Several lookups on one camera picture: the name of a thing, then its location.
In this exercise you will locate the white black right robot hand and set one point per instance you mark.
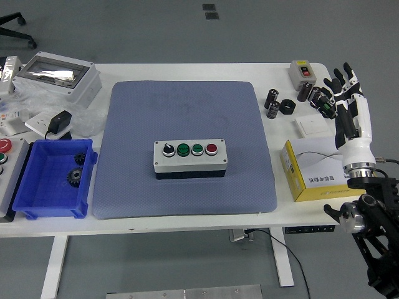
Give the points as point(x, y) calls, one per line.
point(358, 149)

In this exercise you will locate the grey four-button control box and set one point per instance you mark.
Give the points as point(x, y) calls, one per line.
point(187, 163)

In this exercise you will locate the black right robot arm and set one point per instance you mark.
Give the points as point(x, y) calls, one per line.
point(377, 218)

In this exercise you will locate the yellow white cardboard box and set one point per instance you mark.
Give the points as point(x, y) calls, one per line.
point(311, 168)

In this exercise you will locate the black module with green terminal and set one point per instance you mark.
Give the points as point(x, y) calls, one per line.
point(325, 107)

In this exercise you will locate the black hex nut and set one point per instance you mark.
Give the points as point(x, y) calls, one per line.
point(286, 106)

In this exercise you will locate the black table control panel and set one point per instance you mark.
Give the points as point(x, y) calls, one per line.
point(308, 229)

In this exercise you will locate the white table leg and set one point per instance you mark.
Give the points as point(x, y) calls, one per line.
point(283, 264)
point(54, 264)

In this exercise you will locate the dark floor socket plate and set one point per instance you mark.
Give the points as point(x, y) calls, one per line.
point(209, 7)
point(211, 15)

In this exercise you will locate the blue-grey textured mat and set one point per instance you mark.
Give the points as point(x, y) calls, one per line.
point(156, 118)

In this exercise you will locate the grey metal plate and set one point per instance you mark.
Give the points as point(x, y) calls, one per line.
point(187, 293)

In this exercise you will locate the clear plastic bag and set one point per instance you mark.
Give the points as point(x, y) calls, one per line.
point(87, 121)

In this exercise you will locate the small black gear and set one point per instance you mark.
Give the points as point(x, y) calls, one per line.
point(80, 159)

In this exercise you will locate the large black gear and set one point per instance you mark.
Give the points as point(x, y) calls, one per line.
point(74, 177)

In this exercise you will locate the black power adapter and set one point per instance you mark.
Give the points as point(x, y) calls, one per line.
point(60, 121)

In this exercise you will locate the blue plastic bin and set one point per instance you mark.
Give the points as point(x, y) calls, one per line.
point(40, 193)

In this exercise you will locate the small white packaging boxes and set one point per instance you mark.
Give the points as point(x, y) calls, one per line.
point(12, 123)

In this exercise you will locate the grey emergency stop control station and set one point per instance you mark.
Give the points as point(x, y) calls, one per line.
point(12, 177)

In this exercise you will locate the white boxy device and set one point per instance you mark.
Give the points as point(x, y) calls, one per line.
point(9, 74)

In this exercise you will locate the black office chair base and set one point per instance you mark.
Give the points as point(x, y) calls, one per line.
point(15, 34)

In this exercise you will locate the white wall switch plate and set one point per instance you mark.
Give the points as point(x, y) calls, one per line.
point(311, 126)

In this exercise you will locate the grey push-button switch box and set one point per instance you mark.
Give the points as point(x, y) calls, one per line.
point(299, 74)

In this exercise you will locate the metal table bracket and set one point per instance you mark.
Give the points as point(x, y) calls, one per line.
point(238, 234)

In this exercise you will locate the grey enclosure with clear lid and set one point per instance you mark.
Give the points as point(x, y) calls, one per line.
point(71, 90)

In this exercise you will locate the white wall socket plate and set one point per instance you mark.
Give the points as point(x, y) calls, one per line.
point(35, 123)

